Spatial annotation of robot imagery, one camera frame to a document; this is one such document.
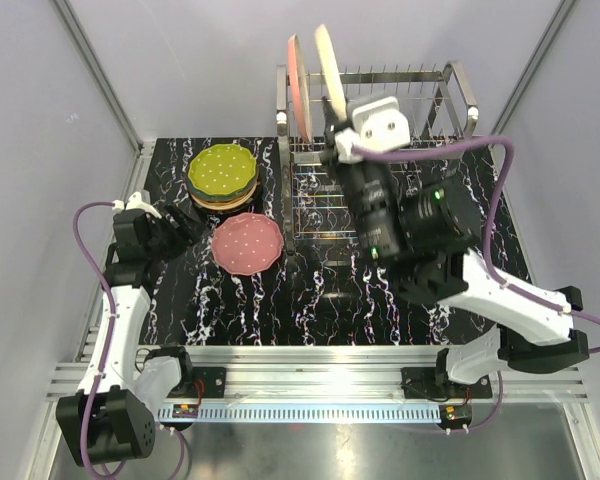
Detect pink dotted scalloped plate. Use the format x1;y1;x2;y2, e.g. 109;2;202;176
211;212;284;276

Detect cream and pink plate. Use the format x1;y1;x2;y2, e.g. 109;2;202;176
287;35;313;144

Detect cream and blue plate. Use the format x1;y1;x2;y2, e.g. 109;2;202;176
314;24;348;118

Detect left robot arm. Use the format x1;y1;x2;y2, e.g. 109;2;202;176
56;200;205;479

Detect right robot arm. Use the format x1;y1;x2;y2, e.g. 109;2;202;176
321;96;590;402

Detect steel dish rack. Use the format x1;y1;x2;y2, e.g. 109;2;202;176
276;61;479;260

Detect teal plate in stack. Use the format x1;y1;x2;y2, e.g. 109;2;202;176
186;176;258;204

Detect tan yellow plate in stack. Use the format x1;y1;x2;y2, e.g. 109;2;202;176
190;181;260;212

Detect black striped bottom plate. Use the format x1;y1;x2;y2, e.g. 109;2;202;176
192;176;262;216

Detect green dotted scalloped plate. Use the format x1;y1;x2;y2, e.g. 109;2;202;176
186;143;257;197

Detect black marble mat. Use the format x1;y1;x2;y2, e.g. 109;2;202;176
137;136;551;347

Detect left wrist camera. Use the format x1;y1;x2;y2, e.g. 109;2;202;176
111;190;162;219

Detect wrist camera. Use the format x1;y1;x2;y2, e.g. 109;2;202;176
111;190;162;219
347;94;411;154

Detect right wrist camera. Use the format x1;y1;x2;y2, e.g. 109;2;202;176
347;94;411;154

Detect aluminium mounting rail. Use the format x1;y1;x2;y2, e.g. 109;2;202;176
45;344;589;403

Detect slotted cable duct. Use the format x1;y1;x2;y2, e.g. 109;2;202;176
157;403;441;424

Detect left aluminium frame post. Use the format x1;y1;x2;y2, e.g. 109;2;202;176
49;0;145;156

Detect aluminium frame post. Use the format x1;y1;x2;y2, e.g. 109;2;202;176
49;0;145;156
490;0;579;135

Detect right aluminium frame post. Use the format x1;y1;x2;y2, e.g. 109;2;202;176
490;0;579;135

